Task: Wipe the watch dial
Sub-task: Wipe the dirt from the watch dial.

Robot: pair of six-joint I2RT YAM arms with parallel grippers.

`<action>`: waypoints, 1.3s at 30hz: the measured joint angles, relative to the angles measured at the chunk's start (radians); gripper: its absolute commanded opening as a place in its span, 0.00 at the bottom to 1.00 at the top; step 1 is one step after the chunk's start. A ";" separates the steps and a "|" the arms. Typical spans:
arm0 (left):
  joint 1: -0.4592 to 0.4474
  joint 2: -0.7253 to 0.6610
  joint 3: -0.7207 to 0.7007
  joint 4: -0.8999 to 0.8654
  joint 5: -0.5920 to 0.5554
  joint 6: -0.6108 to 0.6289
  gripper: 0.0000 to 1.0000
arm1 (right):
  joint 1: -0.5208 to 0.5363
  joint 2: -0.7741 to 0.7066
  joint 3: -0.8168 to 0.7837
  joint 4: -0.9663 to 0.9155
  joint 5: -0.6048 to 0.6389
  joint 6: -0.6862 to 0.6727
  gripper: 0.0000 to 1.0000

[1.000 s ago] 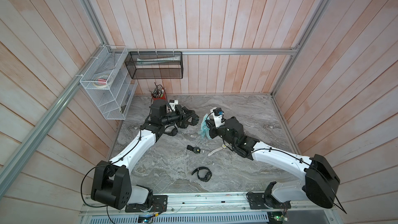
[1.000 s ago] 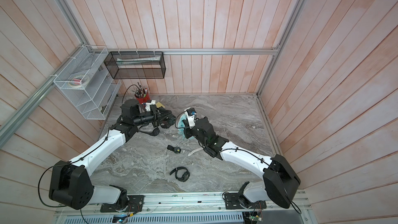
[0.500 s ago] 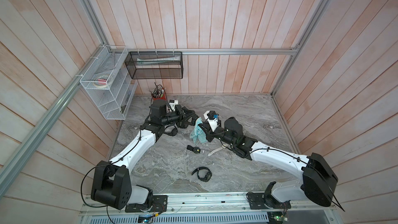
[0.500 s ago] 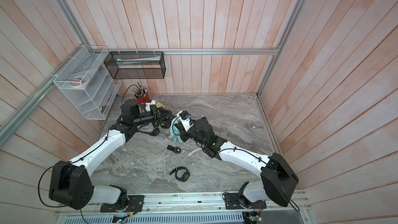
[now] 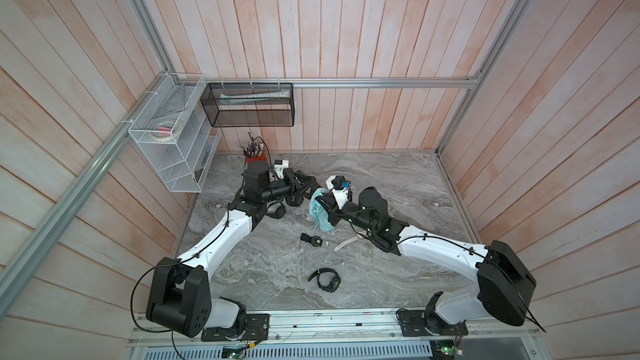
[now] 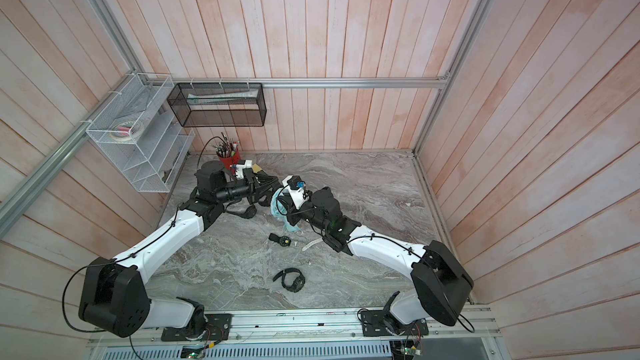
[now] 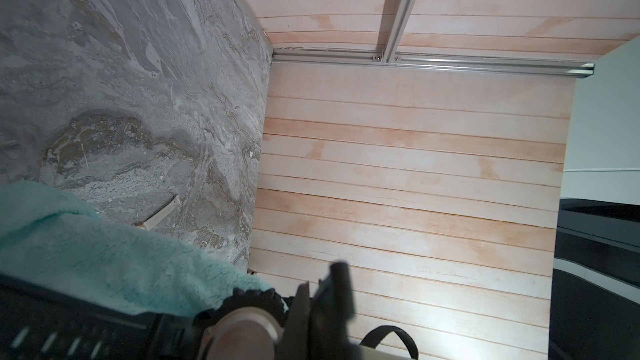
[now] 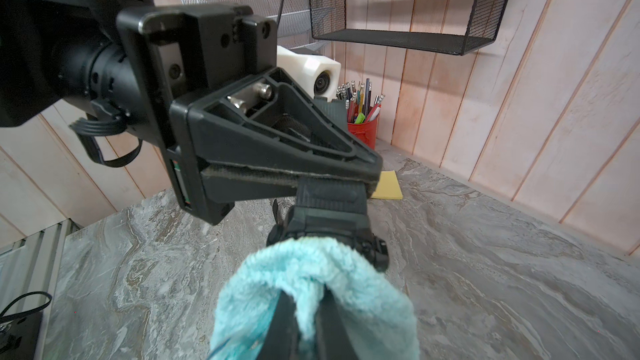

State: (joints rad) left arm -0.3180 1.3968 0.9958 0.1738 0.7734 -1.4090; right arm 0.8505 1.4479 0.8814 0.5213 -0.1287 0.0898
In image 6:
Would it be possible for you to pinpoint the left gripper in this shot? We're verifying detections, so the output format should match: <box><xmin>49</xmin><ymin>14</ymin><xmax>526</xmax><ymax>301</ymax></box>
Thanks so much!
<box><xmin>216</xmin><ymin>168</ymin><xmax>279</xmax><ymax>205</ymax></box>

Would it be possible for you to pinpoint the teal microfiber cloth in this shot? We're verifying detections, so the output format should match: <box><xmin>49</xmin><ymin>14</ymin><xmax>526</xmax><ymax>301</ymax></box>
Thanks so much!
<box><xmin>270</xmin><ymin>188</ymin><xmax>301</xmax><ymax>233</ymax></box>

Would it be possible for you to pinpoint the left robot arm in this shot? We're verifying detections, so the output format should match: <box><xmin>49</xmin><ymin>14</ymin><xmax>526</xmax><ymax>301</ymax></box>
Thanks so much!
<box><xmin>78</xmin><ymin>161</ymin><xmax>283</xmax><ymax>340</ymax></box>

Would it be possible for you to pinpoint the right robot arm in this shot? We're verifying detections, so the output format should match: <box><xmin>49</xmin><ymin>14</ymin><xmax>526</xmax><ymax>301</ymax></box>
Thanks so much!
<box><xmin>278</xmin><ymin>183</ymin><xmax>474</xmax><ymax>327</ymax></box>

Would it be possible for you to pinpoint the red pen holder cup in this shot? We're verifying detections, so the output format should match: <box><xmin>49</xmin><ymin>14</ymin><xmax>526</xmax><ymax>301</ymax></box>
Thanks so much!
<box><xmin>218</xmin><ymin>152</ymin><xmax>242</xmax><ymax>170</ymax></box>

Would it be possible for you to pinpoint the tape roll on shelf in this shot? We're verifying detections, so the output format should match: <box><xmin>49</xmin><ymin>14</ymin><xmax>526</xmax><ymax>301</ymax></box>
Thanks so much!
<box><xmin>108</xmin><ymin>120</ymin><xmax>143</xmax><ymax>142</ymax></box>

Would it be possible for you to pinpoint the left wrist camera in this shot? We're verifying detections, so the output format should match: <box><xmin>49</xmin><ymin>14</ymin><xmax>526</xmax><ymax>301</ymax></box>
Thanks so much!
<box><xmin>234</xmin><ymin>160</ymin><xmax>253</xmax><ymax>179</ymax></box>

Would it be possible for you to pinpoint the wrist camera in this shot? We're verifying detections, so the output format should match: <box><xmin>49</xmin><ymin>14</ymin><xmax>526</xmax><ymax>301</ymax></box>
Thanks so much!
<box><xmin>234</xmin><ymin>160</ymin><xmax>253</xmax><ymax>179</ymax></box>
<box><xmin>283</xmin><ymin>175</ymin><xmax>310</xmax><ymax>210</ymax></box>

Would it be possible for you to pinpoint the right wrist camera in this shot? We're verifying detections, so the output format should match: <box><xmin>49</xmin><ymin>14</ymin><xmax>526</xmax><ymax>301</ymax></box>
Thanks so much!
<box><xmin>283</xmin><ymin>175</ymin><xmax>310</xmax><ymax>210</ymax></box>

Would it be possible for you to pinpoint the black mesh wall basket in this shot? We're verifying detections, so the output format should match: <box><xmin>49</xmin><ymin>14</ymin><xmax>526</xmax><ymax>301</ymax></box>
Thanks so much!
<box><xmin>168</xmin><ymin>82</ymin><xmax>268</xmax><ymax>128</ymax></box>

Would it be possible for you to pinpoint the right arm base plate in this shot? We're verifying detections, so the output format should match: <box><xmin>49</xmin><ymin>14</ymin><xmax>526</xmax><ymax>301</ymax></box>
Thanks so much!
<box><xmin>357</xmin><ymin>308</ymin><xmax>429</xmax><ymax>338</ymax></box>

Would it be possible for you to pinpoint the white wire wall shelf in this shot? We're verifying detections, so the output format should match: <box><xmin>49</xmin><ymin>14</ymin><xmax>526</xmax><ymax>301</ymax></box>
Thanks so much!
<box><xmin>87</xmin><ymin>73</ymin><xmax>194</xmax><ymax>193</ymax></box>

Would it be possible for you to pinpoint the aluminium front rail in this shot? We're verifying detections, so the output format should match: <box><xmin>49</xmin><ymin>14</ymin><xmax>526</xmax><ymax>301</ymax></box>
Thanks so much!
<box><xmin>87</xmin><ymin>303</ymin><xmax>501</xmax><ymax>348</ymax></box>

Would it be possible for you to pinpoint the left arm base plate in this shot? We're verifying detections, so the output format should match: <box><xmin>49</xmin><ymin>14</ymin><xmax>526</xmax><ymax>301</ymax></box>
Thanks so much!
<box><xmin>161</xmin><ymin>313</ymin><xmax>233</xmax><ymax>343</ymax></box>

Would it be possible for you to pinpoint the aluminium wall frame rail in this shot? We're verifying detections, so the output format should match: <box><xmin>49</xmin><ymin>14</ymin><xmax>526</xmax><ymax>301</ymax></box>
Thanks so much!
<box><xmin>1</xmin><ymin>0</ymin><xmax>493</xmax><ymax>237</ymax></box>

